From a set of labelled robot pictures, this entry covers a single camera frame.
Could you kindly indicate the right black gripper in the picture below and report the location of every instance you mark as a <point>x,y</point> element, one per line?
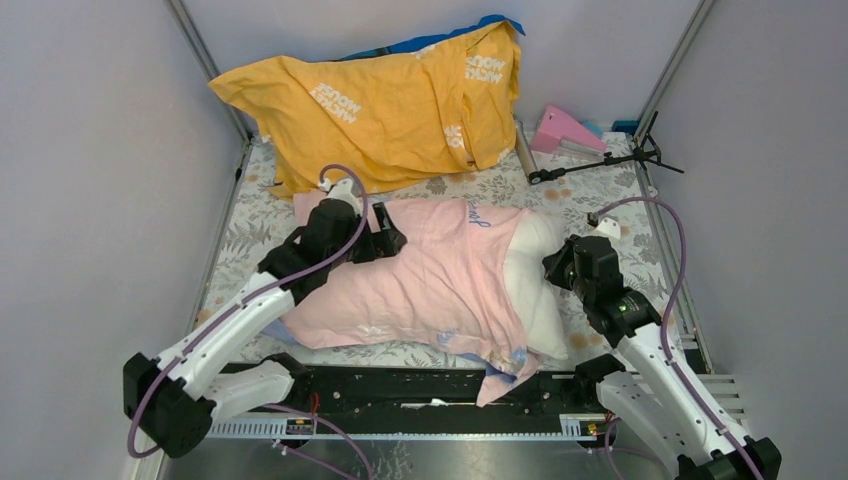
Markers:
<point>555,262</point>

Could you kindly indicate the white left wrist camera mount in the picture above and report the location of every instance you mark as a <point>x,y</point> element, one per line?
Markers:
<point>346,189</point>

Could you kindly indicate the pink wedge block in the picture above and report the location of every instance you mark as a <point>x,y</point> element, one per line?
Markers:
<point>559,131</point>

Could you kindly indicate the blue cloth behind pillow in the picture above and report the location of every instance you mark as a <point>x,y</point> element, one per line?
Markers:
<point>418,43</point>

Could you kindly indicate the metal cylinder rod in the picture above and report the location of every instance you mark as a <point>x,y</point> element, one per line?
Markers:
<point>524,154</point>

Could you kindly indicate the yellow Mickey Mouse pillow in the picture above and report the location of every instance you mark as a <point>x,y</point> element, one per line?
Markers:
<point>394,120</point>

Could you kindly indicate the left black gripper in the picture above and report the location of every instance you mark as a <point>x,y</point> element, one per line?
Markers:
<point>383,243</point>

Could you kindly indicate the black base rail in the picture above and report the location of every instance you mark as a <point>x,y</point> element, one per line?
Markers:
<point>392,403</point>

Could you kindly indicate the blue Elsa pillowcase pink inside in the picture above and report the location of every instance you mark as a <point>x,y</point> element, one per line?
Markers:
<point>445,288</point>

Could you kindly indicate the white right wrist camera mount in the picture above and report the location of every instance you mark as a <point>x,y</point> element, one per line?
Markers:
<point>605,227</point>

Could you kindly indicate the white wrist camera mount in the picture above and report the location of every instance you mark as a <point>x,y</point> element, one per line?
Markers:
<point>346,189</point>
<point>605,227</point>

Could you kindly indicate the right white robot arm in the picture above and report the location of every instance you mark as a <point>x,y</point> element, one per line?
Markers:
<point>646,382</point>

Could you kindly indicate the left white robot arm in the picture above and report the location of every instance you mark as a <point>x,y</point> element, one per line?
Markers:
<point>174,399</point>

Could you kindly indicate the floral patterned mat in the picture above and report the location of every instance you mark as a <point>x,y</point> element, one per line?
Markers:
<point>260,221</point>

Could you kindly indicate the black tripod stand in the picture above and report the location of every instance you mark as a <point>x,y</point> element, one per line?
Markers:
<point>645,151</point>

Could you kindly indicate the white pillow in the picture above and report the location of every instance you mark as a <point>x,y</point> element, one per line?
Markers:
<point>533,298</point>

